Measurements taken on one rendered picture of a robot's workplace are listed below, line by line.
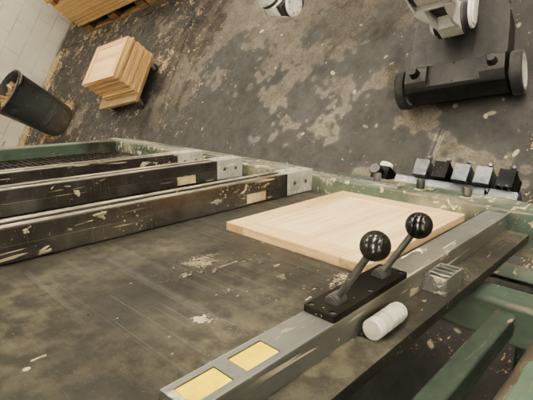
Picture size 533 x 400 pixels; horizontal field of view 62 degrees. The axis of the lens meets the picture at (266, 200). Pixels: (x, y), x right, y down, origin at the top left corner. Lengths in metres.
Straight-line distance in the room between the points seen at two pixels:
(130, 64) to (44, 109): 1.40
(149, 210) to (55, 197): 0.34
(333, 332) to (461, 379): 0.20
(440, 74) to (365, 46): 0.75
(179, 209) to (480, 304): 0.68
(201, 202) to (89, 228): 0.30
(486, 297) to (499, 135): 1.52
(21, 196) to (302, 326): 0.90
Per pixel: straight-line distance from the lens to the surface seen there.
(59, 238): 0.98
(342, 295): 0.60
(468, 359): 0.75
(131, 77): 4.25
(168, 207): 1.09
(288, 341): 0.54
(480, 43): 2.48
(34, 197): 1.30
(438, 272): 0.82
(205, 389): 0.47
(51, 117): 5.38
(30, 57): 6.68
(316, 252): 0.88
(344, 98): 2.83
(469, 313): 0.94
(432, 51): 2.54
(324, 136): 2.75
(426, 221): 0.65
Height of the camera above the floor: 2.03
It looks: 47 degrees down
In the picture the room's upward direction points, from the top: 57 degrees counter-clockwise
